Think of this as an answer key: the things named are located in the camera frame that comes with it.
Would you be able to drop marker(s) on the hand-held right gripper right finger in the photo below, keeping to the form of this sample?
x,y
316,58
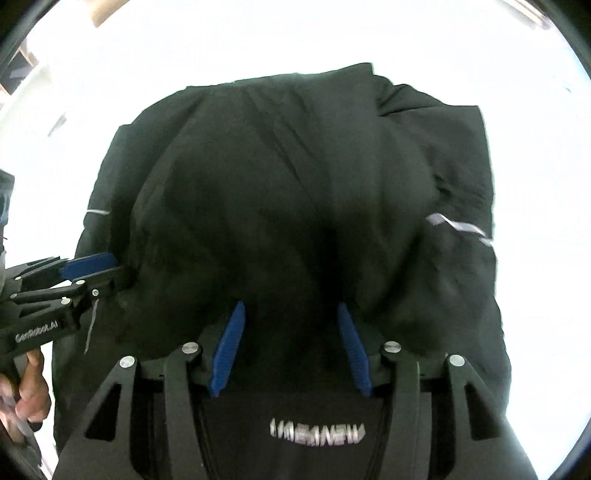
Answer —
x,y
353,346

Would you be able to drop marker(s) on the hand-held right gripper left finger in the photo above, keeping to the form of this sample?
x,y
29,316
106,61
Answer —
x,y
228,346

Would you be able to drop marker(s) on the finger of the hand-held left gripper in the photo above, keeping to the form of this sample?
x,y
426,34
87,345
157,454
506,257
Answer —
x,y
108,281
92,264

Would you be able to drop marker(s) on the black hooded jacket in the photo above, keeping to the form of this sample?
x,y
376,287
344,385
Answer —
x,y
300,207

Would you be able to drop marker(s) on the person's left hand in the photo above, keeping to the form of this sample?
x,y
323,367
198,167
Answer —
x,y
32,392

